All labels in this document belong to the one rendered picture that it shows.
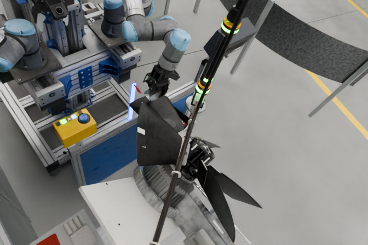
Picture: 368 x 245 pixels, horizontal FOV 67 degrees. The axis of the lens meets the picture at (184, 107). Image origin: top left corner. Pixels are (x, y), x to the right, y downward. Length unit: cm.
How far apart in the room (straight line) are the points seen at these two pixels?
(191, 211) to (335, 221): 195
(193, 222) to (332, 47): 200
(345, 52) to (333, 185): 124
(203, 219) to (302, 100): 249
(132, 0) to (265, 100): 227
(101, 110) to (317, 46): 192
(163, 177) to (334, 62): 207
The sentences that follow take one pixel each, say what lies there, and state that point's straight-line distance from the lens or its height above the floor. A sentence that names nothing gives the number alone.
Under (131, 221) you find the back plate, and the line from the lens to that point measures 97.
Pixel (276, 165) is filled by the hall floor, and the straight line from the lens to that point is 279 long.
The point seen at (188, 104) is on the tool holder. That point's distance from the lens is 94.
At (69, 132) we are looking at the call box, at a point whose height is 107.
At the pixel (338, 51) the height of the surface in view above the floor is 86.
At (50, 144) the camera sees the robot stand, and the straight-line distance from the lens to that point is 228.
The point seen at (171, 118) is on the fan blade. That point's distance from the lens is 123.
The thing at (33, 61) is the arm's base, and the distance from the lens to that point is 155.
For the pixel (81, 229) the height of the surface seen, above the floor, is 88.
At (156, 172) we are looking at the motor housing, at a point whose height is 117.
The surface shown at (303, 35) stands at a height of 84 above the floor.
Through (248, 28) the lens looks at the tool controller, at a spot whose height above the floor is 124.
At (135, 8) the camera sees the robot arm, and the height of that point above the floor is 154.
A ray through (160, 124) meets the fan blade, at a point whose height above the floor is 137.
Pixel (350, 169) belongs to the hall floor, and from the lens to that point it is 327.
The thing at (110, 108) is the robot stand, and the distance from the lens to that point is 239.
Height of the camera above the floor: 222
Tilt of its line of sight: 54 degrees down
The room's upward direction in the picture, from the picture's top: 21 degrees clockwise
